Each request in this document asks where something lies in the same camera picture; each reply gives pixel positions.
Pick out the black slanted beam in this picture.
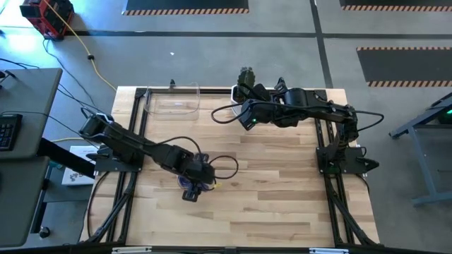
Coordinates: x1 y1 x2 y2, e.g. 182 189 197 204
37 137 97 180

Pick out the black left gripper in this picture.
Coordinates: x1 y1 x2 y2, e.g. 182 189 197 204
182 154 216 202

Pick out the grey desk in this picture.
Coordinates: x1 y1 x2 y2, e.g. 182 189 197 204
0 68 64 248

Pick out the grey-blue metal table frame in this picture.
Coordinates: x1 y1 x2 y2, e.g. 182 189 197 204
388 92 452 207

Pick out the black floor mat striped edge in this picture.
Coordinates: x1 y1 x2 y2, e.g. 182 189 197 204
121 0 250 16
355 46 452 88
338 0 452 11

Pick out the silver metal bracket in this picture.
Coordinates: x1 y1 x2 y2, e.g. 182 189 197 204
309 247 350 254
112 246 153 254

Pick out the purple measuring cup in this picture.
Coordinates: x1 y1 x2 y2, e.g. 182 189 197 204
176 174 196 190

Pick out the yellow extension cable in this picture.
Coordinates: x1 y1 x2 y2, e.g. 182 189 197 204
42 0 117 92

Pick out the black keyboard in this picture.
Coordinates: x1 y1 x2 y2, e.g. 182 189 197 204
0 113 23 152

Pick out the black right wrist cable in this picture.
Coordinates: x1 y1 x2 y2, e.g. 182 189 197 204
210 100 385 133

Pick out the red and black equipment box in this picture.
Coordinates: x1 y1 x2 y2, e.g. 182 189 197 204
19 0 75 40

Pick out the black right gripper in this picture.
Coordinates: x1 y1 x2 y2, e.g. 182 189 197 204
239 83 283 131

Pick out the black aluminium table frame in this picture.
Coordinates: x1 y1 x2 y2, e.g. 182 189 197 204
79 77 381 248

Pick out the black floor cable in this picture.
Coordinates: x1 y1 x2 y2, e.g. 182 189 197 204
41 37 112 125

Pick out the clear plastic basket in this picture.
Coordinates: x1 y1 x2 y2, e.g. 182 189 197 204
143 81 201 116

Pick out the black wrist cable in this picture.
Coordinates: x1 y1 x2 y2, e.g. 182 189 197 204
210 100 385 133
148 135 239 180

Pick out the white printed box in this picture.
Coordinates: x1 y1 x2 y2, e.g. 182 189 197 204
61 145 98 187

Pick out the green cactus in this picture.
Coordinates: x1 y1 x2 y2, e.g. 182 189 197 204
237 66 256 100

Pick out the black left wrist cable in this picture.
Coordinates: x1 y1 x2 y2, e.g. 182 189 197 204
148 135 239 180

